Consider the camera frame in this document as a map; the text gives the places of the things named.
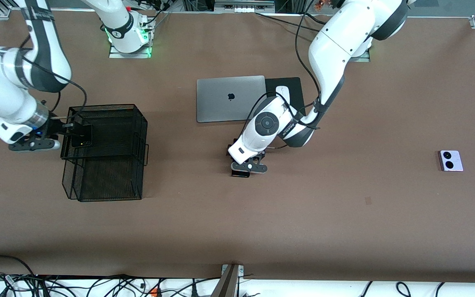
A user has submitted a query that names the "small black flip phone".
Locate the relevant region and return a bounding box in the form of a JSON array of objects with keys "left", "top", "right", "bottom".
[{"left": 71, "top": 123, "right": 94, "bottom": 148}]

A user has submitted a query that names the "lilac flip phone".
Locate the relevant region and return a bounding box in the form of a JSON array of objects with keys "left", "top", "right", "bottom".
[{"left": 438, "top": 150, "right": 464, "bottom": 172}]

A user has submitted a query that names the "silver laptop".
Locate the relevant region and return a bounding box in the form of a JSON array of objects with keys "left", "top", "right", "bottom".
[{"left": 196, "top": 75, "right": 270, "bottom": 123}]

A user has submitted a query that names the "black mesh two-tier tray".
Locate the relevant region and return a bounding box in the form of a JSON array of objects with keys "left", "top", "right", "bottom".
[{"left": 60, "top": 104, "right": 149, "bottom": 203}]

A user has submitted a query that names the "white computer mouse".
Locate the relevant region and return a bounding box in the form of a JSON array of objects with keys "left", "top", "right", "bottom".
[{"left": 275, "top": 85, "right": 291, "bottom": 104}]

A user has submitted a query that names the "black mouse pad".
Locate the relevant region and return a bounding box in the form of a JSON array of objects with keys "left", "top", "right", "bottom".
[{"left": 265, "top": 77, "right": 307, "bottom": 122}]

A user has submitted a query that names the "grey power strip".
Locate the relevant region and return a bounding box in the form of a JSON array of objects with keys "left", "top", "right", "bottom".
[{"left": 214, "top": 0, "right": 276, "bottom": 14}]

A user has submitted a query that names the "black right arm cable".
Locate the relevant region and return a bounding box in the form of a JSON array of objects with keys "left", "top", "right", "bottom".
[{"left": 17, "top": 35, "right": 88, "bottom": 126}]

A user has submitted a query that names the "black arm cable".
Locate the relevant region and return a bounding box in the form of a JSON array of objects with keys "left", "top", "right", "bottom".
[
  {"left": 242, "top": 0, "right": 337, "bottom": 143},
  {"left": 17, "top": 35, "right": 88, "bottom": 126}
]

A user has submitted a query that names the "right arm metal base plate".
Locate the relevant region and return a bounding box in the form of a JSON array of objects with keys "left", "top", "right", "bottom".
[{"left": 109, "top": 41, "right": 152, "bottom": 59}]

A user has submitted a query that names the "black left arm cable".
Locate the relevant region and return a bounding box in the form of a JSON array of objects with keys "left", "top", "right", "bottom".
[{"left": 242, "top": 0, "right": 337, "bottom": 143}]

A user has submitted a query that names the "black floor cable loop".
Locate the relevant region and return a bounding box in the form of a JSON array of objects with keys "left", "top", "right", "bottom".
[{"left": 0, "top": 255, "right": 36, "bottom": 276}]

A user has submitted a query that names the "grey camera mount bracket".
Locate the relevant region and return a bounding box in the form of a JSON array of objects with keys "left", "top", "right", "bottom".
[{"left": 212, "top": 264, "right": 245, "bottom": 297}]

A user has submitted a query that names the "black cable on table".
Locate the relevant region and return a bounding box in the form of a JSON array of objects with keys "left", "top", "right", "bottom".
[{"left": 255, "top": 12, "right": 322, "bottom": 33}]

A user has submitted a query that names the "black floor cable bundle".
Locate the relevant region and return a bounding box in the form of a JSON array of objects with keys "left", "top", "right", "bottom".
[{"left": 0, "top": 272, "right": 221, "bottom": 297}]

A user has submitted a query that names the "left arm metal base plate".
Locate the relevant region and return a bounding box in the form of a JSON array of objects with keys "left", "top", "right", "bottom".
[{"left": 347, "top": 49, "right": 371, "bottom": 63}]

